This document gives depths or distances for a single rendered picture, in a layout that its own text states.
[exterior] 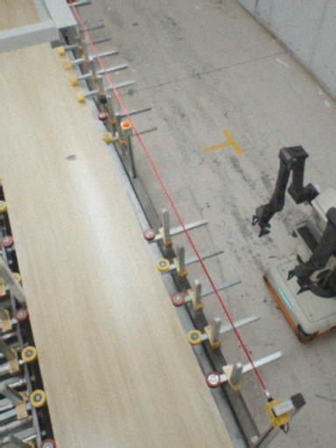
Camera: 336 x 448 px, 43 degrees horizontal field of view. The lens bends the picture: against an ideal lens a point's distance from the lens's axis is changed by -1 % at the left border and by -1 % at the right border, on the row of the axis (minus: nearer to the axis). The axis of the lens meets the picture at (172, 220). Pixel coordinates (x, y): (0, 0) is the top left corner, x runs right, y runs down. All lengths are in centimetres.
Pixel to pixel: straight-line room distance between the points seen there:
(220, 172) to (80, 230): 191
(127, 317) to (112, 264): 37
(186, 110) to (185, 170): 92
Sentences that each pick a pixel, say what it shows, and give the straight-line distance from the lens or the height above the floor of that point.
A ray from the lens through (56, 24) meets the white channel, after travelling 161.
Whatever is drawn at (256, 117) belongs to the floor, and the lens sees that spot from 500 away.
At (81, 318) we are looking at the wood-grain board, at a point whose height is 90.
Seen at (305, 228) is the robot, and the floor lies 104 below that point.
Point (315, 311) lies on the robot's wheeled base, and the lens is 334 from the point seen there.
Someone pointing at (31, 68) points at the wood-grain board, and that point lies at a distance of 436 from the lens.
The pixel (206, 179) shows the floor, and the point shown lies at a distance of 428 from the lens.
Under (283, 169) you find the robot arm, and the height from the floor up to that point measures 153.
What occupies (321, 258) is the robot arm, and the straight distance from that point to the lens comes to 234.
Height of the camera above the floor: 321
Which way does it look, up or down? 54 degrees down
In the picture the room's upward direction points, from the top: 3 degrees counter-clockwise
